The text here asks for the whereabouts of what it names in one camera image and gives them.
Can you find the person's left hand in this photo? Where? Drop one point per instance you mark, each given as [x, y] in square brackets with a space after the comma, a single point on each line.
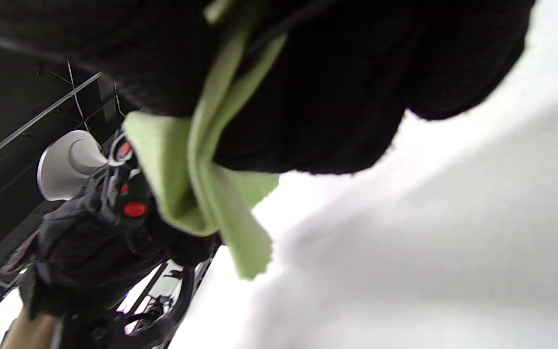
[80, 252]

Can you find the green cleaning cloth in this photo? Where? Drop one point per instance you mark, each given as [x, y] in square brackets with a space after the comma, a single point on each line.
[201, 194]

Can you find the person's left forearm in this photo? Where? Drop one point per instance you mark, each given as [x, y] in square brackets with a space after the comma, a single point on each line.
[29, 332]

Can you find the black watch with red face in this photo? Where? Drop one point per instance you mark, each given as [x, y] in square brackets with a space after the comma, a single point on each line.
[131, 198]

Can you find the person's right hand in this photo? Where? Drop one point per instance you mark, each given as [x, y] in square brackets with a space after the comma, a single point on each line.
[337, 87]

